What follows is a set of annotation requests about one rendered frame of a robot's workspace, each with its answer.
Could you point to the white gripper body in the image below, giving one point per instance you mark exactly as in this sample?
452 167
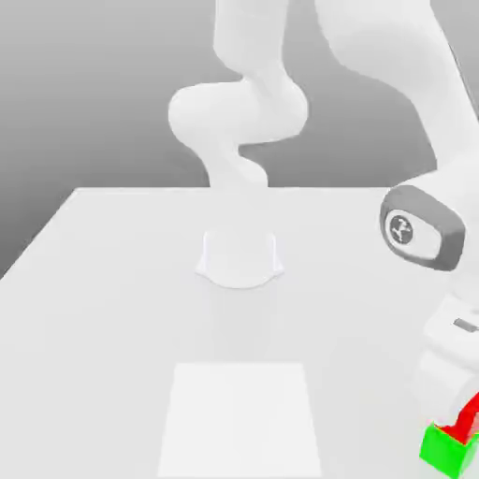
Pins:
449 344

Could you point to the small green cube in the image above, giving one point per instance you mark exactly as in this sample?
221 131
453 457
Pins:
441 454

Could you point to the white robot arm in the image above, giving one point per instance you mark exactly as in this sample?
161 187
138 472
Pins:
239 112

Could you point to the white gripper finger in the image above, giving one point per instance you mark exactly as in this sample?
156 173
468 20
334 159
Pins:
438 389

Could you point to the small red cube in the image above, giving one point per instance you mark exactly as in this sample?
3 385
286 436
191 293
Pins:
462 426

